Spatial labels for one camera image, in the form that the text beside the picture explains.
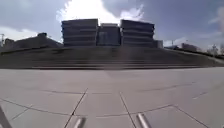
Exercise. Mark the wide dark steps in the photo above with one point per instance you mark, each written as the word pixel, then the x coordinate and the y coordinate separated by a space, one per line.
pixel 106 58

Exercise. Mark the pale paved plaza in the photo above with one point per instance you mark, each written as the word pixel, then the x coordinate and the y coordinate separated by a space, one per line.
pixel 110 86

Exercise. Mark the dark layered building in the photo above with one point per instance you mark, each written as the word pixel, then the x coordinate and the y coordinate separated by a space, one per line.
pixel 108 33

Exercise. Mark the robot's own part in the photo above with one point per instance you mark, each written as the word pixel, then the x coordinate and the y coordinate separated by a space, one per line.
pixel 143 121
pixel 79 123

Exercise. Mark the low dark building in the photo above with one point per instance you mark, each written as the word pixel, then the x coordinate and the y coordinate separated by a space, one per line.
pixel 31 41

